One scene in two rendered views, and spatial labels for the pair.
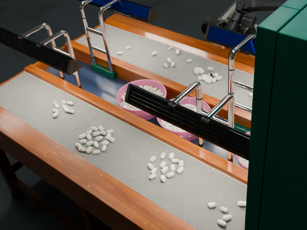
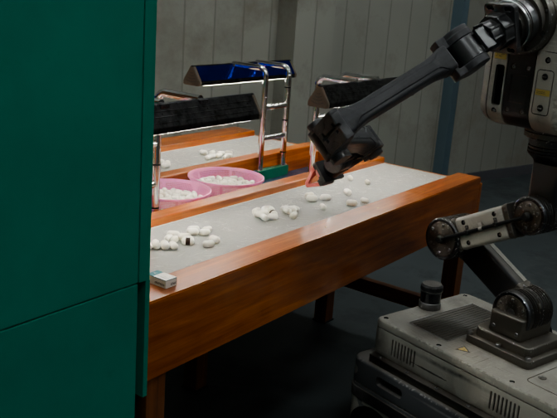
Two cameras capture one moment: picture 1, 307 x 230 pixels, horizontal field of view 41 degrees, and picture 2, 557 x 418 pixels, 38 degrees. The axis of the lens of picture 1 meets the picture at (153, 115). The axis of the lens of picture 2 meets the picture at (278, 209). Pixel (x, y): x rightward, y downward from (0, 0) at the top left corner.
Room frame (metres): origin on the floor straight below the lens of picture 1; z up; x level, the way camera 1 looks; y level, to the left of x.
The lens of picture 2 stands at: (1.42, -2.67, 1.44)
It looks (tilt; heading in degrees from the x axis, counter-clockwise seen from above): 16 degrees down; 80
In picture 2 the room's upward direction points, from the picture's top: 4 degrees clockwise
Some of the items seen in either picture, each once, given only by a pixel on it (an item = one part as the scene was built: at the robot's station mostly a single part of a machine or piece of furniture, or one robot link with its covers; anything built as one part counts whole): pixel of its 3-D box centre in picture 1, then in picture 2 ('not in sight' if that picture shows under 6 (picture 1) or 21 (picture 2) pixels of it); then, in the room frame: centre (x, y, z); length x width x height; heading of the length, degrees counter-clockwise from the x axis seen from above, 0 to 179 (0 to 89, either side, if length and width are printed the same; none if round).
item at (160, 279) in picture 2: not in sight; (162, 279); (1.48, -0.96, 0.77); 0.06 x 0.04 x 0.02; 134
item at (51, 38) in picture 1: (54, 68); (258, 119); (1.89, 0.49, 0.90); 0.20 x 0.19 x 0.45; 44
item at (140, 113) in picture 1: (142, 101); (225, 188); (1.73, 0.05, 0.72); 0.27 x 0.27 x 0.10
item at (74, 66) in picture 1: (33, 47); (244, 71); (1.83, 0.54, 1.08); 0.62 x 0.08 x 0.07; 44
